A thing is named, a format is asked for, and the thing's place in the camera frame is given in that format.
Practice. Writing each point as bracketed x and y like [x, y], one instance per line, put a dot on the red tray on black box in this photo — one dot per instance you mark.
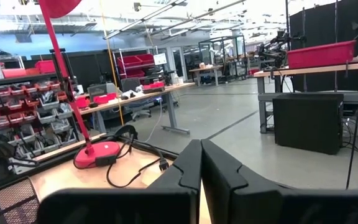
[153, 86]

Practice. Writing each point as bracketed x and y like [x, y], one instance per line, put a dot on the black robot arm on bench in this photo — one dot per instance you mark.
[272, 53]

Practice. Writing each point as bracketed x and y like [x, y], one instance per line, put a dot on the black computer tower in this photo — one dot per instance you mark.
[308, 124]

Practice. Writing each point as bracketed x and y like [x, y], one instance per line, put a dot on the tall red storage bin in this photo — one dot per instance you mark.
[45, 67]

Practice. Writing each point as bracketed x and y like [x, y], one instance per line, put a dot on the black mesh desk organizer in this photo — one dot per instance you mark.
[14, 202]

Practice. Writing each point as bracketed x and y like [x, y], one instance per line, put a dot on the black framed glass enclosure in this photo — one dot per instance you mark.
[222, 56]

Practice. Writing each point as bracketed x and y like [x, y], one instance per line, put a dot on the black curtain partition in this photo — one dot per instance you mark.
[319, 25]

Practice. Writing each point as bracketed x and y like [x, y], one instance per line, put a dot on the red desk lamp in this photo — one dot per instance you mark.
[96, 154]

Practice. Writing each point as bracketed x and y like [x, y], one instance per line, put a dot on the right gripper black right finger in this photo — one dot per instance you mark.
[259, 205]

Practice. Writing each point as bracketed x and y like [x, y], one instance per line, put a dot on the black shelf with parts bins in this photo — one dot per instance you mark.
[45, 115]

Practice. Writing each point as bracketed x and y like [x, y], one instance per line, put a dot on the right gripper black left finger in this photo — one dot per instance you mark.
[120, 205]

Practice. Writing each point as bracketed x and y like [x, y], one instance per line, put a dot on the small wooden table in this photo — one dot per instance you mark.
[205, 69]

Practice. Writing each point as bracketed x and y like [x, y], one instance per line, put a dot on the wooden-top grey workbench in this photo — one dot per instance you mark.
[171, 109]

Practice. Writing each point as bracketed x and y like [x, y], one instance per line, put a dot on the grey office chair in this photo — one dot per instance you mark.
[130, 84]

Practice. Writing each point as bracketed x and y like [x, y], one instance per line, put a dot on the wooden-top bench with grey legs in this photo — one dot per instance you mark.
[306, 71]

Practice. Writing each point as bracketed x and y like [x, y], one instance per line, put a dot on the white sign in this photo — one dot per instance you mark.
[160, 58]

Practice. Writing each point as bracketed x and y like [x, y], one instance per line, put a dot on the flat red storage bin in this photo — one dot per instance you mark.
[14, 73]

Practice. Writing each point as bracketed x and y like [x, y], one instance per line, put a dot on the large red bin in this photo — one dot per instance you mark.
[322, 56]

